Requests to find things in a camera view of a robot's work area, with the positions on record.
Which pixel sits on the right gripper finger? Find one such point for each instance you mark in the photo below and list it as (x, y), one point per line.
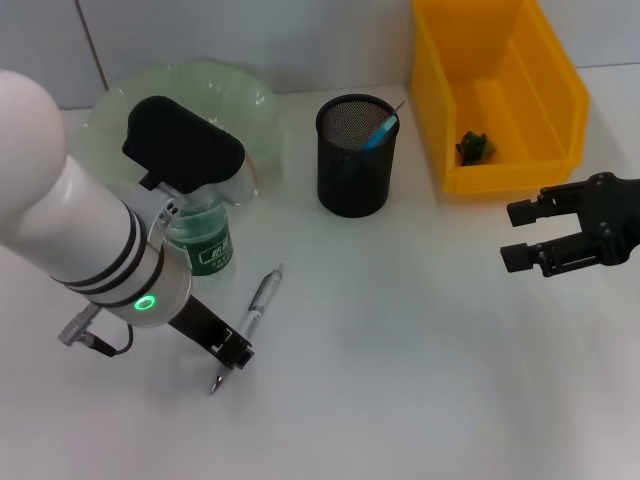
(560, 255)
(545, 207)

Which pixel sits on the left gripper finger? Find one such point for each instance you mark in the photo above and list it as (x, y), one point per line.
(240, 357)

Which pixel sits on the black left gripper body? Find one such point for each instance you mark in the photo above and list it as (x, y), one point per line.
(205, 325)

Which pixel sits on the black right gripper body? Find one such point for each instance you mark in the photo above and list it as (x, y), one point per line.
(615, 215)

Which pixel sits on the silver ballpoint pen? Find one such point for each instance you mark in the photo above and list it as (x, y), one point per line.
(262, 300)

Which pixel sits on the clear green-label water bottle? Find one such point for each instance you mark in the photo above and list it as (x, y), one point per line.
(205, 245)

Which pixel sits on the green plastic scrap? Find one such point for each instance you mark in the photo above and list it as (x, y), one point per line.
(475, 149)

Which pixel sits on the clear plastic ruler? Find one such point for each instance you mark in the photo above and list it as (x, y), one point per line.
(400, 106)

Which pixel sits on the blue plastic scissors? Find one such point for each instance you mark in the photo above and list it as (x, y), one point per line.
(380, 135)

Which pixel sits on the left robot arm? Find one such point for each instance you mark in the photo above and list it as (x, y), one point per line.
(60, 210)

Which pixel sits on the black mesh pen holder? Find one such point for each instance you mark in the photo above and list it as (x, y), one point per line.
(355, 190)

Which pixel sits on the translucent green fruit plate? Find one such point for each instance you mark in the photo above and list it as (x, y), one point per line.
(235, 100)

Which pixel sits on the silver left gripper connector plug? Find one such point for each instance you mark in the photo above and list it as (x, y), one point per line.
(75, 327)

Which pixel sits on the yellow plastic bin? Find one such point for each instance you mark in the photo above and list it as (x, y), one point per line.
(500, 75)

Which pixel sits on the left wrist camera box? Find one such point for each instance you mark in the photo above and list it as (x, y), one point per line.
(185, 145)

